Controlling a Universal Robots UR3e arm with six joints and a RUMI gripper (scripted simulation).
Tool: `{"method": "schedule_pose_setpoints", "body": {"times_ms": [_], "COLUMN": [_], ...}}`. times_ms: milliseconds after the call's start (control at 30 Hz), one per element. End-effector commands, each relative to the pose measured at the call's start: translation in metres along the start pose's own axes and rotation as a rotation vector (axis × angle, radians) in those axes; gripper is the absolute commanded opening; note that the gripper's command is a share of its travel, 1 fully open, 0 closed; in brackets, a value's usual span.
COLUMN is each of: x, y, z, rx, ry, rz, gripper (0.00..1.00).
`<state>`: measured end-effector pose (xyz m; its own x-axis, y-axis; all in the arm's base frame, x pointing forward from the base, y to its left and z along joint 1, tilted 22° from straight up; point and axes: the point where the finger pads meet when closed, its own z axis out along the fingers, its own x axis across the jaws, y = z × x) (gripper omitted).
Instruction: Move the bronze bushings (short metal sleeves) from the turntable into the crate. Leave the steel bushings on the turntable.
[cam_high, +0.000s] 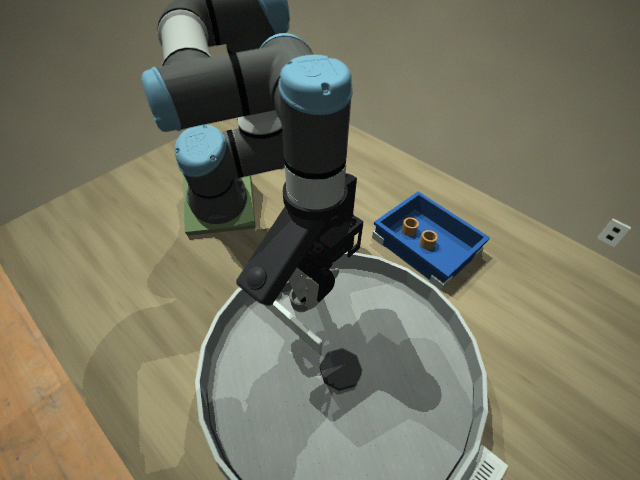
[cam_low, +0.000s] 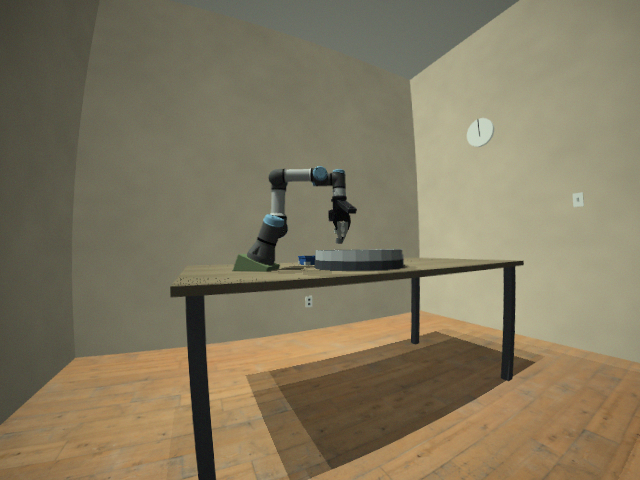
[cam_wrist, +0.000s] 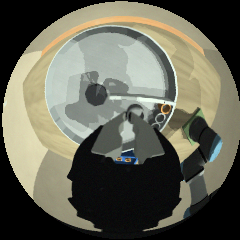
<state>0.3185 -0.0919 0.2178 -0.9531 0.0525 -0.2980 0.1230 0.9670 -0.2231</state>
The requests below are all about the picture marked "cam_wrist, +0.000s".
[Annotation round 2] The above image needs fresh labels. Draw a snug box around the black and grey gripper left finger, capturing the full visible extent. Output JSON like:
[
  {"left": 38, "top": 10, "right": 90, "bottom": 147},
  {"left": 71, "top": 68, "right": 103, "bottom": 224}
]
[{"left": 67, "top": 111, "right": 127, "bottom": 181}]

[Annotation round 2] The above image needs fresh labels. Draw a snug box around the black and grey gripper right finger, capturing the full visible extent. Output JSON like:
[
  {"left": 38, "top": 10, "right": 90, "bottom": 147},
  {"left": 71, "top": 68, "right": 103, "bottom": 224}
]
[{"left": 129, "top": 112, "right": 184, "bottom": 182}]

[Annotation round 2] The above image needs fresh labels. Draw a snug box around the grey round turntable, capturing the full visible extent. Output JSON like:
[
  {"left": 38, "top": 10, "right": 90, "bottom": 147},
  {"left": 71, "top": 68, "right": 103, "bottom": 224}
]
[{"left": 45, "top": 25, "right": 178, "bottom": 145}]

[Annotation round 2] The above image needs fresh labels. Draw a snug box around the blue crate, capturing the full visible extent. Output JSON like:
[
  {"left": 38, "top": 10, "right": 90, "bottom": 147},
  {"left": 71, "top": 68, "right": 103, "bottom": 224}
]
[{"left": 115, "top": 149, "right": 138, "bottom": 164}]

